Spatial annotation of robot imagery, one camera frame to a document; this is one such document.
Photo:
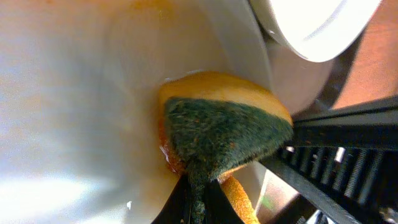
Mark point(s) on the black small tray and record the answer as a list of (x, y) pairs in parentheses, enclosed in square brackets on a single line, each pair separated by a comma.
[(344, 161)]

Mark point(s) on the white plate with ketchup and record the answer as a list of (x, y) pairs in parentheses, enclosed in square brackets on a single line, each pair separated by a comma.
[(79, 83)]

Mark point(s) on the cream plate with ketchup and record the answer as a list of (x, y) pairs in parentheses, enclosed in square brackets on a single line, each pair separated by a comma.
[(316, 30)]

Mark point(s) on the yellow green sponge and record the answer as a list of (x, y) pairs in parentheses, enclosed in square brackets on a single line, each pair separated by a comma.
[(215, 122)]

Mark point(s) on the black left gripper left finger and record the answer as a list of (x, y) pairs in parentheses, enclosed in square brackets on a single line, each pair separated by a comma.
[(178, 208)]

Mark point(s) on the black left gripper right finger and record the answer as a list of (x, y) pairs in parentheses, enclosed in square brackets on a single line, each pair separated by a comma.
[(218, 209)]

